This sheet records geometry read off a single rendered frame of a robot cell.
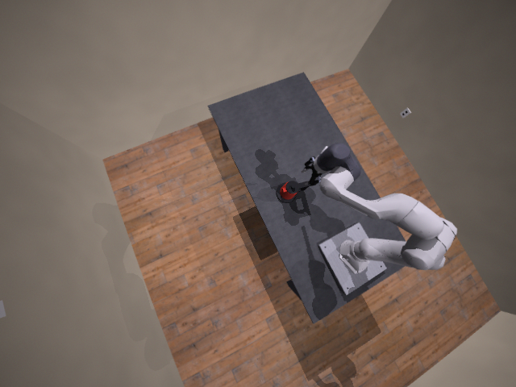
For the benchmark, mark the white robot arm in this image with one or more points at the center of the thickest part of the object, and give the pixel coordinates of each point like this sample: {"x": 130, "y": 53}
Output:
{"x": 422, "y": 252}

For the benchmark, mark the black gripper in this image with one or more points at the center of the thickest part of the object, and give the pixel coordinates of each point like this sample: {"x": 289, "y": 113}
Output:
{"x": 314, "y": 174}

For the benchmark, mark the black round disk with center stud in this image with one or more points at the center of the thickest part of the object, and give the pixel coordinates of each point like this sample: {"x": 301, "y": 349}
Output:
{"x": 281, "y": 198}

